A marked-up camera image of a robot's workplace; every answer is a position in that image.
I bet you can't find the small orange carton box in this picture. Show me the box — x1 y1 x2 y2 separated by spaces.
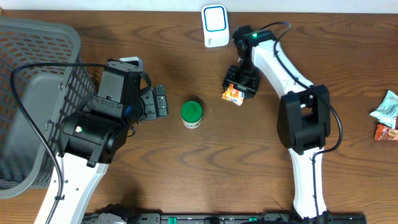
222 83 245 106

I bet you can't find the green lid jar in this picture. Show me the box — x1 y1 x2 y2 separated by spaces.
181 101 203 129

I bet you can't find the mint green wipes pack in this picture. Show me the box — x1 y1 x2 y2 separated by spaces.
369 90 397 129

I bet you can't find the red brown chocolate bar wrapper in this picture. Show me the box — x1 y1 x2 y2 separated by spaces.
374 124 398 141

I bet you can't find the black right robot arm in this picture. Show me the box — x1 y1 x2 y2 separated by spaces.
223 26 330 221

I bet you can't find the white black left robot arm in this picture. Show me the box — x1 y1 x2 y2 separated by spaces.
35 57 169 223

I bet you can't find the white black barcode scanner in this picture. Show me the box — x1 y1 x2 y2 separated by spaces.
201 4 230 48

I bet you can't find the dark grey plastic basket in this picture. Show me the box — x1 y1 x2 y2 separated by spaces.
1 17 95 199

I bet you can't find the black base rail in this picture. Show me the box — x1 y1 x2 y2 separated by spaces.
81 203 367 224

